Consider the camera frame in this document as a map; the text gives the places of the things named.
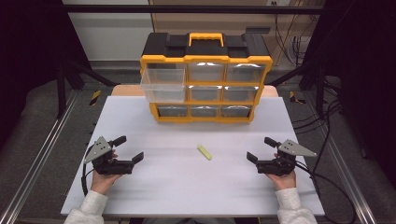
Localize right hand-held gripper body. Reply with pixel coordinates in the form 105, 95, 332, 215
256, 139, 318, 176

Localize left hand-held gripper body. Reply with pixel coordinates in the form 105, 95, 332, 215
83, 135, 135, 175

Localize small yellow-green bar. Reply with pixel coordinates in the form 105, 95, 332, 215
197, 144, 213, 161

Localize large clear plastic drawer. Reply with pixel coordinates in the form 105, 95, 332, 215
140, 63, 187, 104

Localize yellow black storage organizer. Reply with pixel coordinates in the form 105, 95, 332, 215
139, 32, 274, 124

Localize person's right hand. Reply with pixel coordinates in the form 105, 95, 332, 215
265, 169, 297, 190

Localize person's left hand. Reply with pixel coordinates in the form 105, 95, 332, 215
91, 170, 123, 196

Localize yellow black hazard tape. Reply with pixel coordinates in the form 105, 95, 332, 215
89, 89, 103, 106
289, 91, 307, 105

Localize black metal stand legs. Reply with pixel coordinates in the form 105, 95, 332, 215
267, 59, 329, 119
55, 59, 120, 119

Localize grid of small clear drawers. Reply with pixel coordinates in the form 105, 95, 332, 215
156, 62, 266, 119

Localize dark grey box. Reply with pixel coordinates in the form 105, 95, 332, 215
245, 26, 272, 35

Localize black curtain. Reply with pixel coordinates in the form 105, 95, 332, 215
298, 0, 396, 181
0, 0, 92, 150

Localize left hand-held gripper black cable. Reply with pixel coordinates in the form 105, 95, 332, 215
80, 146, 95, 198

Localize hand-held gripper black cable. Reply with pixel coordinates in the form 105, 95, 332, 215
80, 146, 95, 198
294, 160, 359, 224

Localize black floor cables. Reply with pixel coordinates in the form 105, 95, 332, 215
291, 78, 344, 136

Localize right hand-held gripper black cable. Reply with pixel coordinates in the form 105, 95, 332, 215
294, 160, 359, 224

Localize aluminium floor rail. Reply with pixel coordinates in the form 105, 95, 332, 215
0, 90, 79, 224
303, 92, 378, 224

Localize bundle of hanging black cables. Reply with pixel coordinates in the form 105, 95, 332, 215
273, 12, 314, 67

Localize white wall panel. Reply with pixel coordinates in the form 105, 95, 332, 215
61, 0, 154, 62

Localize black metal frame bar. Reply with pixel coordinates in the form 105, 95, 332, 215
62, 4, 331, 15

